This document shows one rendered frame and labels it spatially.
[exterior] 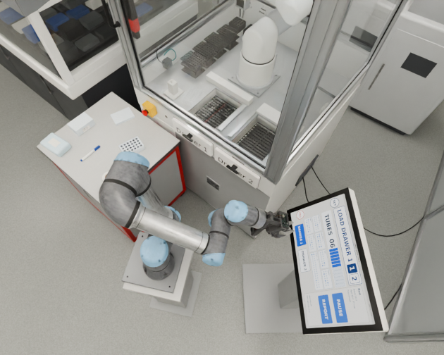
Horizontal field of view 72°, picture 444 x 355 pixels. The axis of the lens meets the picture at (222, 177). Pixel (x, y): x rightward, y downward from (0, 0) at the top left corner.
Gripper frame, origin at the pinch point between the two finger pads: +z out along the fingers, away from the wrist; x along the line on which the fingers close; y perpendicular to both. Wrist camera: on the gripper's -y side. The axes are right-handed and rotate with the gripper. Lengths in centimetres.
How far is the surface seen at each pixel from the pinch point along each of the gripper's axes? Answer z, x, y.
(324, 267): 7.3, -15.7, 9.9
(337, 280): 7.3, -21.3, 14.6
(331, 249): 7.3, -9.6, 14.2
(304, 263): 7.4, -12.8, 0.8
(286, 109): -30, 32, 27
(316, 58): -44, 30, 47
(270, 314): 70, -26, -72
